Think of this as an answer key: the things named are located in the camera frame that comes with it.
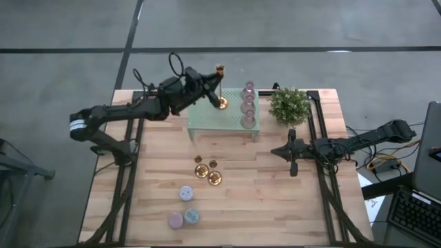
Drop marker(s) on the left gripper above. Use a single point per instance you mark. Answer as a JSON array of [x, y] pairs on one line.
[[186, 93]]

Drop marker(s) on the black power box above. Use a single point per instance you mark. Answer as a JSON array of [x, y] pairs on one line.
[[387, 167]]

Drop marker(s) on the black aluminium table frame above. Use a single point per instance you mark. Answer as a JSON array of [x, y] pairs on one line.
[[293, 93]]

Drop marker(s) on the grey metal stand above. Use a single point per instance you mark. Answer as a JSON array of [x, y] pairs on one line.
[[27, 168]]

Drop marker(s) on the pink ribbed glass candle holder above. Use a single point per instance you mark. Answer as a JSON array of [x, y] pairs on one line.
[[248, 90], [248, 106], [248, 121]]

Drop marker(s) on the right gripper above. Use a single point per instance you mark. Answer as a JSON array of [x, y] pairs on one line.
[[303, 151]]

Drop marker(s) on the white paper sheet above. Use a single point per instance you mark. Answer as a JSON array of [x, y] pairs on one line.
[[373, 206]]

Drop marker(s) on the black keyboard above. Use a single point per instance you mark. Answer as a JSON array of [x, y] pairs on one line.
[[413, 213]]

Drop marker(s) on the grey laptop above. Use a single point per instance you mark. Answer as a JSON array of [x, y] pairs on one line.
[[427, 165]]

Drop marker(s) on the pink round candle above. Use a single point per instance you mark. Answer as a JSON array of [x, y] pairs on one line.
[[175, 220]]

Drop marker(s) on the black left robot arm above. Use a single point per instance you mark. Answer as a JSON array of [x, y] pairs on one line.
[[120, 110]]

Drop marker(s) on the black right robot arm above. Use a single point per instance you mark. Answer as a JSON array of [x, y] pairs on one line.
[[361, 141]]

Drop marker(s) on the potted artificial green plant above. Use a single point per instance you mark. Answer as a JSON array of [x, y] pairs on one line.
[[289, 106]]

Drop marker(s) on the medium brass candlestick holder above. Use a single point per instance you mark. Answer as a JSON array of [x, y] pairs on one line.
[[223, 103]]

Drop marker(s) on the short brass candlestick holder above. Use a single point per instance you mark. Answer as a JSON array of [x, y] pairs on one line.
[[202, 171]]

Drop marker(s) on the green perforated metal shelf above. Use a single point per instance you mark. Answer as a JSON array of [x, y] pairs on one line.
[[206, 117]]

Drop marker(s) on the black phone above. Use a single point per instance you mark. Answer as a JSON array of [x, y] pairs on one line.
[[437, 154]]

